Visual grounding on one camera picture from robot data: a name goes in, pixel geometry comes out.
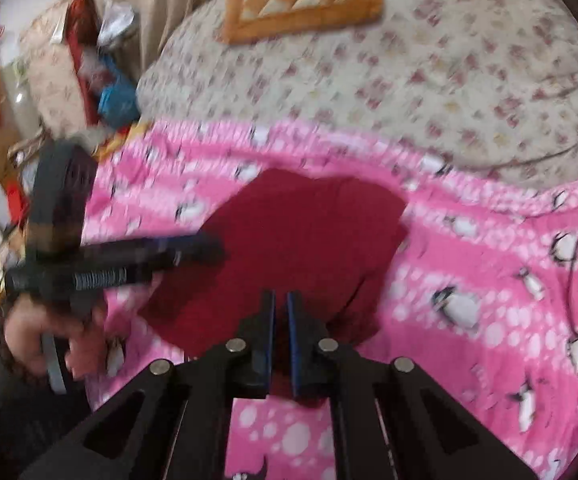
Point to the floral bed quilt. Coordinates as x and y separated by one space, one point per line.
419 60

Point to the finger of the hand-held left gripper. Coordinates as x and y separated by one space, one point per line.
189 247
159 269

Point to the dark red small garment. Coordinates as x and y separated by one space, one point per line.
294 230

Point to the pink penguin print blanket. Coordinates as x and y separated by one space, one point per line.
469 270

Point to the person's left hand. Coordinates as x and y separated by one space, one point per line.
24 330

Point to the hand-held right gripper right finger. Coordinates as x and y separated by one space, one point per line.
293 345

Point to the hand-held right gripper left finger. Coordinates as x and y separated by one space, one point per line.
270 340

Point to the orange checkered cushion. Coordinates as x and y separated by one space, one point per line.
364 5

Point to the silver plastic bag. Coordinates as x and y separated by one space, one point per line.
115 22

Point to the beige floral pillow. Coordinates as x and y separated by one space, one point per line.
51 70

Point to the red yellow printed cloth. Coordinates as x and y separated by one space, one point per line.
119 140

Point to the beige curtain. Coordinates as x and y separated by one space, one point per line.
169 0

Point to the blue plastic bag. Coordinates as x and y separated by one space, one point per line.
116 95

